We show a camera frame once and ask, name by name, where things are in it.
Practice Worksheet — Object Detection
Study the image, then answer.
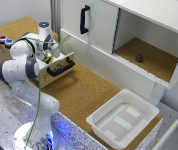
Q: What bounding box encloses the green cable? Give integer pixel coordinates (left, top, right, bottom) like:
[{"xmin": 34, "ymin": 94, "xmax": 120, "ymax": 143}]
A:
[{"xmin": 22, "ymin": 34, "xmax": 72, "ymax": 150}]

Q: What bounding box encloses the white plastic box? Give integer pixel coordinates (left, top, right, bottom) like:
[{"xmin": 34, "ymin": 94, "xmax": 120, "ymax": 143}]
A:
[{"xmin": 85, "ymin": 88, "xmax": 161, "ymax": 150}]

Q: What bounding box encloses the white sliding door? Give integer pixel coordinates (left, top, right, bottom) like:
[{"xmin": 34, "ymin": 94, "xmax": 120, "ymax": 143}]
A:
[{"xmin": 61, "ymin": 0, "xmax": 120, "ymax": 54}]

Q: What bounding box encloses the red button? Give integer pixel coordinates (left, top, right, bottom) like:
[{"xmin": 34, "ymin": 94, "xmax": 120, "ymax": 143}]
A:
[{"xmin": 0, "ymin": 34, "xmax": 8, "ymax": 44}]

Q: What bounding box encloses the black door handle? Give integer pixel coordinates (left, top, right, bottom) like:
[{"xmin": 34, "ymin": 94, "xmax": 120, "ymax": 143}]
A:
[{"xmin": 79, "ymin": 4, "xmax": 91, "ymax": 35}]

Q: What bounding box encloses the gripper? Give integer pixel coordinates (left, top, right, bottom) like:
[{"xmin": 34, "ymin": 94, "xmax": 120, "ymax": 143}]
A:
[{"xmin": 41, "ymin": 41, "xmax": 62, "ymax": 61}]

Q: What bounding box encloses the black drawer handle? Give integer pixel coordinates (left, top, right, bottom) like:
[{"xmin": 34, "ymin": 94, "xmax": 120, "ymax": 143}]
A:
[{"xmin": 46, "ymin": 56, "xmax": 76, "ymax": 78}]

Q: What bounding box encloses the blue button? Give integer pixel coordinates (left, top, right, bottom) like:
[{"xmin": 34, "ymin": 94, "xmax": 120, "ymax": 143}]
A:
[{"xmin": 4, "ymin": 38, "xmax": 15, "ymax": 48}]

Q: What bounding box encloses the yellow block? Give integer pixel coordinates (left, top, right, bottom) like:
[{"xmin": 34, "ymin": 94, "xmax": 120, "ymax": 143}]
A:
[{"xmin": 45, "ymin": 57, "xmax": 53, "ymax": 65}]

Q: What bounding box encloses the wooden drawer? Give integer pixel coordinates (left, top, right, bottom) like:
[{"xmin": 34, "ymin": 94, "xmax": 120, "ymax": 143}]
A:
[{"xmin": 37, "ymin": 50, "xmax": 76, "ymax": 90}]

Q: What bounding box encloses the white cabinet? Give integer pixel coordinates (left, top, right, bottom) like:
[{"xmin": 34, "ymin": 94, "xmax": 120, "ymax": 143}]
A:
[{"xmin": 59, "ymin": 0, "xmax": 178, "ymax": 108}]

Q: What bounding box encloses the purple block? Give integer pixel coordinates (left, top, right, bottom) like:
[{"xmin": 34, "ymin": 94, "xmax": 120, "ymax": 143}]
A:
[{"xmin": 135, "ymin": 54, "xmax": 144, "ymax": 63}]

